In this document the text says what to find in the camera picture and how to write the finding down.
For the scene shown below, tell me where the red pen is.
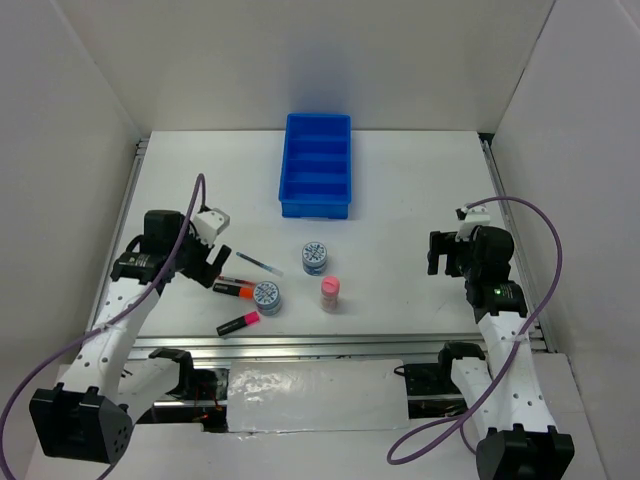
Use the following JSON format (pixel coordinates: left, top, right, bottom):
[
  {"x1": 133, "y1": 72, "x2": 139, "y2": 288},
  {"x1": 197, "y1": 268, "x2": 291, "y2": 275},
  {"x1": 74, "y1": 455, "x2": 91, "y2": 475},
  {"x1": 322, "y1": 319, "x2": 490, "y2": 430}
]
[{"x1": 216, "y1": 275, "x2": 256, "y2": 287}]

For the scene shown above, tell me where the orange highlighter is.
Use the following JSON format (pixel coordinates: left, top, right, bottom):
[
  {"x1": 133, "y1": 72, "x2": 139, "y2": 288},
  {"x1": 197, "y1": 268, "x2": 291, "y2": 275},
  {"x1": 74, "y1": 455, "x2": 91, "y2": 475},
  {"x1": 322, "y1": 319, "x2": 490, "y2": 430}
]
[{"x1": 212, "y1": 282, "x2": 253, "y2": 299}]

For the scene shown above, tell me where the blue pen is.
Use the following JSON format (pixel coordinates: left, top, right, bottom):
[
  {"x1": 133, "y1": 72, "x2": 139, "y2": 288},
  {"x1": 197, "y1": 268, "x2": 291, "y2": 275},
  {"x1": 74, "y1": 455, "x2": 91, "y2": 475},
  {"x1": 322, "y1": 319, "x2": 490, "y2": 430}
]
[{"x1": 235, "y1": 251, "x2": 284, "y2": 277}]

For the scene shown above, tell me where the blue cleaning gel jar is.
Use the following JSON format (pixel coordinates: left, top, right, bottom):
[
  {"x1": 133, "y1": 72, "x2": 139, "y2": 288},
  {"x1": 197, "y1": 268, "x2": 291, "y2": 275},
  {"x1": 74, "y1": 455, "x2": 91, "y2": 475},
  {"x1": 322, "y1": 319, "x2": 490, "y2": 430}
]
[
  {"x1": 301, "y1": 242, "x2": 329, "y2": 276},
  {"x1": 253, "y1": 281, "x2": 282, "y2": 316}
]

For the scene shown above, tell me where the pink highlighter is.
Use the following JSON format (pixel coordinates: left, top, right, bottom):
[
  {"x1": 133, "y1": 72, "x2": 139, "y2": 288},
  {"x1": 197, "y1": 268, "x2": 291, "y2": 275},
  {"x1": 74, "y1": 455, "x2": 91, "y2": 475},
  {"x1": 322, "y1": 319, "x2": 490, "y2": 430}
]
[{"x1": 216, "y1": 311, "x2": 260, "y2": 337}]

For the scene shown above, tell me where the pink capped bottle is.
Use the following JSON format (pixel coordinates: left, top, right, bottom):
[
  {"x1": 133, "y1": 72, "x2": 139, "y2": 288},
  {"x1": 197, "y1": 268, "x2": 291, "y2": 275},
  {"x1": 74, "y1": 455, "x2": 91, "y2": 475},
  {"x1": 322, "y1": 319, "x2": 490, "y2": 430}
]
[{"x1": 321, "y1": 276, "x2": 341, "y2": 312}]

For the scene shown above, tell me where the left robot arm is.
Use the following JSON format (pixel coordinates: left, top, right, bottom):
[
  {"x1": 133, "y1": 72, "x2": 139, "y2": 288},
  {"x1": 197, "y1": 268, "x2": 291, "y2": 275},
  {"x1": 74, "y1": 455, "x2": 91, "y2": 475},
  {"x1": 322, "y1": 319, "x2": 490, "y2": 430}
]
[{"x1": 29, "y1": 207, "x2": 231, "y2": 465}]

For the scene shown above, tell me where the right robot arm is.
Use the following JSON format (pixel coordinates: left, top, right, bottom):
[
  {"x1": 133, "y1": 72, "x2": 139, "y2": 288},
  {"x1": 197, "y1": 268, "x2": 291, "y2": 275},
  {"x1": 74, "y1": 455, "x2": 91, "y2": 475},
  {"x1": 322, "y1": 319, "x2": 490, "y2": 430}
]
[{"x1": 427, "y1": 226, "x2": 575, "y2": 479}]

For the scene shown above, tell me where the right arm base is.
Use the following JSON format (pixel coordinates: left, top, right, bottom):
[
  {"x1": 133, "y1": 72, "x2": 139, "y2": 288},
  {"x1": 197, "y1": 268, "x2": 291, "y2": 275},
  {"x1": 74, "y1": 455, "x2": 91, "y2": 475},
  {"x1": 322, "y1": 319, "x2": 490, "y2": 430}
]
[{"x1": 393, "y1": 342, "x2": 486, "y2": 401}]

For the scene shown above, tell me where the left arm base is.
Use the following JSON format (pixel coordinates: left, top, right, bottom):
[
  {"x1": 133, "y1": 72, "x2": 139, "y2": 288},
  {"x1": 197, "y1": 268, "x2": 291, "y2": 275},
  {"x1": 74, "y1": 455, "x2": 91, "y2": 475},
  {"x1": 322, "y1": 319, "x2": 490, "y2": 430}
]
[{"x1": 148, "y1": 348, "x2": 229, "y2": 401}]

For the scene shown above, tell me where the blue compartment tray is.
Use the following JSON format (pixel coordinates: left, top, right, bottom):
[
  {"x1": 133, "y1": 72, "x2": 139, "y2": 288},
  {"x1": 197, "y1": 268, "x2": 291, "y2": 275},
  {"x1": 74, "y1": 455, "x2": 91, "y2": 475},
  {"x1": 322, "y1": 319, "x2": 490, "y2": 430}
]
[{"x1": 278, "y1": 113, "x2": 352, "y2": 219}]

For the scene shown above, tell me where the white cover plate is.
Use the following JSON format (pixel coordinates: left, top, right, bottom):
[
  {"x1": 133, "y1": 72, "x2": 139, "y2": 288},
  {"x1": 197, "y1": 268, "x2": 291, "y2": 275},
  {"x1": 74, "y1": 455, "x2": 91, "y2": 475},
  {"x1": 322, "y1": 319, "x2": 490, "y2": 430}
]
[{"x1": 226, "y1": 359, "x2": 410, "y2": 433}]

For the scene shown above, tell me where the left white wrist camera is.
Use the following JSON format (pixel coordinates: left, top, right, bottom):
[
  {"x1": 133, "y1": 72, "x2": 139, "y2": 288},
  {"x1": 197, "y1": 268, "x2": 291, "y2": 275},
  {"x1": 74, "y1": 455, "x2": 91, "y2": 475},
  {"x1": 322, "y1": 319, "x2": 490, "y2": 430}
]
[{"x1": 192, "y1": 208, "x2": 230, "y2": 247}]

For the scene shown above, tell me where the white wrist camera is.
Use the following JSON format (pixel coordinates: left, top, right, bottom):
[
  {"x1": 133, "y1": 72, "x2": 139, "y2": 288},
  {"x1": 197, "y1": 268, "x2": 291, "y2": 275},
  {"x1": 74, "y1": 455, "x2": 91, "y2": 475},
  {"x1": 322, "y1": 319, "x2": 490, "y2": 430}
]
[
  {"x1": 192, "y1": 208, "x2": 230, "y2": 247},
  {"x1": 455, "y1": 204, "x2": 491, "y2": 242}
]

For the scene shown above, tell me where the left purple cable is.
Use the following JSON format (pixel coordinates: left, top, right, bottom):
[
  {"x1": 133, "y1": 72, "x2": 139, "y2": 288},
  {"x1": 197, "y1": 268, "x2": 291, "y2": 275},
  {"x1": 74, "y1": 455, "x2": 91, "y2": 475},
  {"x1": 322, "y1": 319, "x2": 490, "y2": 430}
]
[{"x1": 0, "y1": 172, "x2": 209, "y2": 469}]

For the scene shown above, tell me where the purple cable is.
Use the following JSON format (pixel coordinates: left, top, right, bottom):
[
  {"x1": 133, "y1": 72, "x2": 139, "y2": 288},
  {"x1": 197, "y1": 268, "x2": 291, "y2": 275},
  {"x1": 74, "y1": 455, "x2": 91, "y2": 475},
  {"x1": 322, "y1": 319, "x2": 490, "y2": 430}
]
[
  {"x1": 387, "y1": 196, "x2": 563, "y2": 464},
  {"x1": 0, "y1": 172, "x2": 209, "y2": 469}
]

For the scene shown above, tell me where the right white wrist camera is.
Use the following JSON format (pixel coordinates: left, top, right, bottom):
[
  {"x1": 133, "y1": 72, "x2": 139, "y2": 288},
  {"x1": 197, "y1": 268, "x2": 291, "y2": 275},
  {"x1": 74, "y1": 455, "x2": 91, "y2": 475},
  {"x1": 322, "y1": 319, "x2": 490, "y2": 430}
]
[{"x1": 455, "y1": 204, "x2": 491, "y2": 242}]

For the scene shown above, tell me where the right side aluminium rail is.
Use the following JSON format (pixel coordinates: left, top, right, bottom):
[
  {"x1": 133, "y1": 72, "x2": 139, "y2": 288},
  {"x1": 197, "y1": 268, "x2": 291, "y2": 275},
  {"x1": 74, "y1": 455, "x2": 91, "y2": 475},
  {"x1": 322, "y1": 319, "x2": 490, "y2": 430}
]
[{"x1": 478, "y1": 133, "x2": 558, "y2": 353}]

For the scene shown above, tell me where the aluminium rail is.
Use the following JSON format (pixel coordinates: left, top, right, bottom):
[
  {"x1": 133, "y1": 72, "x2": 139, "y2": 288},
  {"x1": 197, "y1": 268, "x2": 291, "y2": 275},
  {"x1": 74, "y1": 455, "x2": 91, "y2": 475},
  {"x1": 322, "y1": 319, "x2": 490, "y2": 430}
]
[
  {"x1": 478, "y1": 133, "x2": 558, "y2": 353},
  {"x1": 107, "y1": 138, "x2": 150, "y2": 261},
  {"x1": 82, "y1": 334, "x2": 551, "y2": 362}
]

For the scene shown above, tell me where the left side aluminium rail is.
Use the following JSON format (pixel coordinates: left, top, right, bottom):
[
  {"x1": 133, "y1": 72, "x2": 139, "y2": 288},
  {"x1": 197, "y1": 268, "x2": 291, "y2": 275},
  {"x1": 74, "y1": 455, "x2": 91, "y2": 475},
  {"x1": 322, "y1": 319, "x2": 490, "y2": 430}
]
[{"x1": 107, "y1": 138, "x2": 150, "y2": 261}]

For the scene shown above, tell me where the aluminium front rail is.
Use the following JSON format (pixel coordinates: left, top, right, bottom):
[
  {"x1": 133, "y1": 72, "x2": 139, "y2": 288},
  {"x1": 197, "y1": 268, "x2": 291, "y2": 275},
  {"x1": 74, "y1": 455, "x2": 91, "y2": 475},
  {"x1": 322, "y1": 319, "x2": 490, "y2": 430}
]
[{"x1": 82, "y1": 334, "x2": 551, "y2": 362}]

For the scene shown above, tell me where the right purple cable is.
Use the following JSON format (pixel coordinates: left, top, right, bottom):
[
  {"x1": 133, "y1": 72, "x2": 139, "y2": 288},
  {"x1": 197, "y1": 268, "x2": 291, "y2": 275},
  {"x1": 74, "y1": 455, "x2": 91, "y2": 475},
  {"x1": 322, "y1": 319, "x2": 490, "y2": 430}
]
[{"x1": 387, "y1": 196, "x2": 563, "y2": 464}]

